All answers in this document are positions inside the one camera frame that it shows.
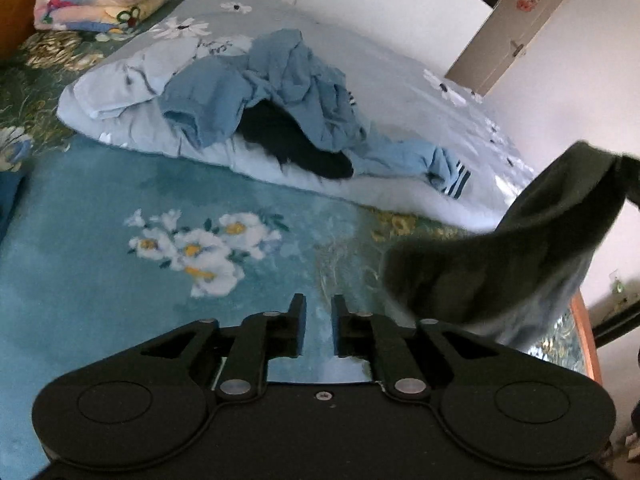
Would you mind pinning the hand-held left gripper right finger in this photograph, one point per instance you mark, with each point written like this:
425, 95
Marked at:
341, 325

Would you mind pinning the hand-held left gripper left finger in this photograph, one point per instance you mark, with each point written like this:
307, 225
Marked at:
298, 325

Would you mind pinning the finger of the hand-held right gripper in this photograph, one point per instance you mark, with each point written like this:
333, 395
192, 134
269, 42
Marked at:
629, 177

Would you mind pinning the grey garment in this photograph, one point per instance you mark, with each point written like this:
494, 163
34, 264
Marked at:
500, 270

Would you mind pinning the black garment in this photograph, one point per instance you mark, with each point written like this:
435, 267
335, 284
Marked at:
300, 150

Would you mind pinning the blue striped-cuff garment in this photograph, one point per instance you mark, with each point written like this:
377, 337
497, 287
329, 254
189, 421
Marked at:
400, 157

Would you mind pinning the beige door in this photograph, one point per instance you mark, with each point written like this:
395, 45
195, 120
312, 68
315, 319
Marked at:
500, 45

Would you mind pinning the red door decoration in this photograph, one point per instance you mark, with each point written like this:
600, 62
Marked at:
529, 0

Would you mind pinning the teal floral blanket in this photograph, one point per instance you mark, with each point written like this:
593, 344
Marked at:
100, 260

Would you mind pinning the light blue floral duvet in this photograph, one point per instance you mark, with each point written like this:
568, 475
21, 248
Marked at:
390, 90

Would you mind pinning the blue sweatshirt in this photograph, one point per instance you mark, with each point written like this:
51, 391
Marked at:
300, 80

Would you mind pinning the wooden headboard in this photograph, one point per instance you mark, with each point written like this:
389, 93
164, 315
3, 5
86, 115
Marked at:
20, 5

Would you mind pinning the wall outlet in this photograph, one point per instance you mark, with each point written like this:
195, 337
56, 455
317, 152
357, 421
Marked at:
616, 282

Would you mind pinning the wooden bed frame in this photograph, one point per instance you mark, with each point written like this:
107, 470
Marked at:
585, 335

